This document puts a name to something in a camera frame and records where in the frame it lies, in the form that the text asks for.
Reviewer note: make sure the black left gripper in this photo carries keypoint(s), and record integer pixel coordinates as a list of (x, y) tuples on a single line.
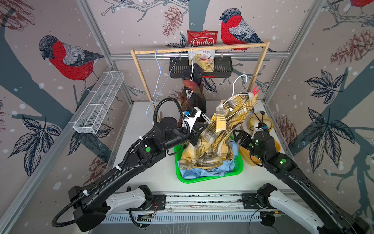
[(195, 133)]

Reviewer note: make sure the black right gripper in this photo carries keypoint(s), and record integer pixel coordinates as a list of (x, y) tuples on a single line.
[(241, 133)]

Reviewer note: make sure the yellow plaid flannel shirt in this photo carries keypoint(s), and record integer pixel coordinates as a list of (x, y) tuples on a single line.
[(213, 145)]

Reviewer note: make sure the light blue long-sleeve shirt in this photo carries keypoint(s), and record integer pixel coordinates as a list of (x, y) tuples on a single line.
[(226, 167)]

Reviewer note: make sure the white wire hanger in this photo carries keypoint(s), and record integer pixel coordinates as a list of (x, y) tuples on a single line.
[(157, 92)]

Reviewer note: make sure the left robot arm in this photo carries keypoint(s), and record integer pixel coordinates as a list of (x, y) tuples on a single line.
[(91, 204)]

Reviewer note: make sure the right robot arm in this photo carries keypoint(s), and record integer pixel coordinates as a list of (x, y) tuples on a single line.
[(321, 216)]

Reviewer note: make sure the long black spoon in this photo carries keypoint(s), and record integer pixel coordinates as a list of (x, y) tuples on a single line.
[(254, 112)]

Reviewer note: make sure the white hanger of red shirt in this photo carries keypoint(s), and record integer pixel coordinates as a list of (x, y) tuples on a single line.
[(191, 56)]

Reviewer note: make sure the yellow plastic tray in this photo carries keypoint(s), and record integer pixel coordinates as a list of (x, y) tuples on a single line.
[(251, 160)]

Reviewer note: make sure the yellow bamboo steamer basket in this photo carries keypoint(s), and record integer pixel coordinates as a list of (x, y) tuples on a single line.
[(267, 120)]

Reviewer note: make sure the green perforated plastic tray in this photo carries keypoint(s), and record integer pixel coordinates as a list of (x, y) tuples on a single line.
[(239, 165)]

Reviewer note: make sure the dark red plaid shirt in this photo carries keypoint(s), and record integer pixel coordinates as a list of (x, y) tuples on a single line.
[(196, 85)]

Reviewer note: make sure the short black spoon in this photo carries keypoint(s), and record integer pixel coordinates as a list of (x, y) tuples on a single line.
[(262, 119)]

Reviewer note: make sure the red chips bag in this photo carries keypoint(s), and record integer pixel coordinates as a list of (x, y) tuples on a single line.
[(204, 58)]

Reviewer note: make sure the wooden clothes rack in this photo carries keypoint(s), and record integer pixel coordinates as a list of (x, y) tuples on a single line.
[(265, 46)]

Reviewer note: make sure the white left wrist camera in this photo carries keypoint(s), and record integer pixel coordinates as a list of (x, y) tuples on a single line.
[(189, 118)]

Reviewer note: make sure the black wall basket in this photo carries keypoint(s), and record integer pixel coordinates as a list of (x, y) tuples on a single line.
[(222, 67)]

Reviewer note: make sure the white wire mesh basket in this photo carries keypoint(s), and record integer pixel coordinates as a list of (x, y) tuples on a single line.
[(94, 113)]

